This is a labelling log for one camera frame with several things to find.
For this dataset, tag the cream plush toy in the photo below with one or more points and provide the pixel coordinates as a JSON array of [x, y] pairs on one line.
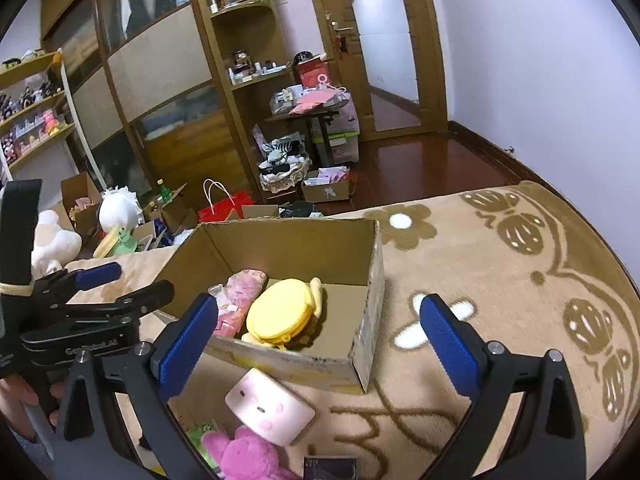
[[55, 245]]

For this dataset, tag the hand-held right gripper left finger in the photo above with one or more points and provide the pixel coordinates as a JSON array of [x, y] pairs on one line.
[[185, 350]]

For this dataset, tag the clear storage bin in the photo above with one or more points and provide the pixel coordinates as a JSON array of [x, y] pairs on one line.
[[345, 145]]

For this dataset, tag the cardboard box with flaps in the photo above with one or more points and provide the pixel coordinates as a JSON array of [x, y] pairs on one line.
[[175, 215]]

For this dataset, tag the pink and white plush cushion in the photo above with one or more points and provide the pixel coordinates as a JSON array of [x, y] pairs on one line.
[[265, 405]]

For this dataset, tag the small dark side table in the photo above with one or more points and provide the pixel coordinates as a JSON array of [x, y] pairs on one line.
[[322, 130]]

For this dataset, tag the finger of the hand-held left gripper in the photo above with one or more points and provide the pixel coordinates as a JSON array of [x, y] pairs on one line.
[[145, 299], [97, 275]]

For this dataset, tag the tall open cardboard box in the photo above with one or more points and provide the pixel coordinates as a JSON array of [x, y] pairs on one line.
[[80, 192]]

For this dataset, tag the dark flat box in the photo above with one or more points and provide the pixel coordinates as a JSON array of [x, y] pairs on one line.
[[330, 469]]

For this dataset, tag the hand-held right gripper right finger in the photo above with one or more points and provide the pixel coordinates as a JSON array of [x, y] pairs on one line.
[[450, 350]]

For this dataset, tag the wooden wardrobe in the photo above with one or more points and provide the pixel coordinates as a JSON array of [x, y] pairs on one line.
[[155, 60]]

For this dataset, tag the green frog toy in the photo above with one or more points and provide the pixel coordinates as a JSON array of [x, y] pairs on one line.
[[120, 242]]

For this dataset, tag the green plush toy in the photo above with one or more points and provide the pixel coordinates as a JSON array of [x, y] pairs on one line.
[[200, 432]]

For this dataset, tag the yellow plush toy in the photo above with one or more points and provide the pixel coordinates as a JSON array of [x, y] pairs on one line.
[[280, 310]]

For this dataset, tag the small cardboard box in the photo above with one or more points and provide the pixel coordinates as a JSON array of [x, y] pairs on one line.
[[325, 192]]

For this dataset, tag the pink cloth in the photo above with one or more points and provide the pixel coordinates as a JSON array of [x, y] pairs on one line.
[[310, 106]]

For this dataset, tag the wooden corner shelf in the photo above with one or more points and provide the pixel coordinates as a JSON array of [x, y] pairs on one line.
[[250, 10]]

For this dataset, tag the red gift bag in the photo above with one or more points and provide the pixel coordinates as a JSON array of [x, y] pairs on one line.
[[225, 210]]

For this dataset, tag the pink plush toy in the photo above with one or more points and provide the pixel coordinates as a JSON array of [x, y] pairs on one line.
[[250, 455]]

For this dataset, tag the pink packaged toy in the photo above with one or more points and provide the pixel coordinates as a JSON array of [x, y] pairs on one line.
[[240, 295]]

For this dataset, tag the green bottle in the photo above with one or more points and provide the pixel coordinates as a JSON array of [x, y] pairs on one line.
[[163, 191]]

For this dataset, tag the red box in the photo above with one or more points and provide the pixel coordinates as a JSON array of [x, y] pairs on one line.
[[315, 75]]

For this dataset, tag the person's left hand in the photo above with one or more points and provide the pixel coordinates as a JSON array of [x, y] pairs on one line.
[[17, 392]]

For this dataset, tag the wooden door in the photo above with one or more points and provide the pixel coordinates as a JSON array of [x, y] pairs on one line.
[[345, 85]]

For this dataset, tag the white round plush toy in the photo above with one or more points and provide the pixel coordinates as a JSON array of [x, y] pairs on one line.
[[117, 210]]

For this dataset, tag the lace-trimmed basket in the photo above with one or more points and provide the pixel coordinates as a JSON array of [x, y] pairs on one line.
[[285, 180]]

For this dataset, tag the wall shelf with figures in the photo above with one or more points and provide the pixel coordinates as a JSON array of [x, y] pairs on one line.
[[30, 105]]

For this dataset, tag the striped plush toy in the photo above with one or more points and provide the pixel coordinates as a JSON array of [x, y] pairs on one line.
[[285, 147]]

